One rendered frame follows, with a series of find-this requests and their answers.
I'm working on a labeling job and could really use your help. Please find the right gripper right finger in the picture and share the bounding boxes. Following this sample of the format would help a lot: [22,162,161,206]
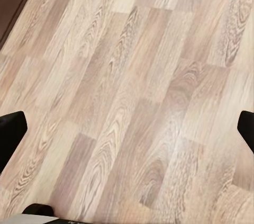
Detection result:
[237,110,254,153]

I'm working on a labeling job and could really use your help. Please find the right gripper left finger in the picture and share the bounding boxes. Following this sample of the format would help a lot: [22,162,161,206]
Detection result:
[0,111,28,174]

